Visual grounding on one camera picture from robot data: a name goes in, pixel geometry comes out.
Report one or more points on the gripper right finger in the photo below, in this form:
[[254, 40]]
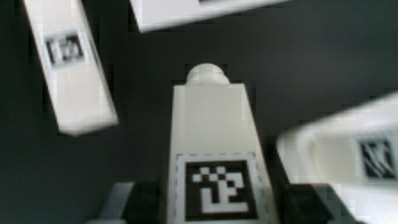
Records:
[[311, 205]]

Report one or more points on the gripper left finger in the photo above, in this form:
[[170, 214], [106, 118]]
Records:
[[131, 204]]

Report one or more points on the white desk leg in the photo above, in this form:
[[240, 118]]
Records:
[[218, 191], [71, 66]]

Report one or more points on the white desk tabletop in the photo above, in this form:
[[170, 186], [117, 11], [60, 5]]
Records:
[[339, 152]]

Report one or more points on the fiducial marker sheet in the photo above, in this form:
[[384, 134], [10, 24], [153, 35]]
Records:
[[165, 13]]

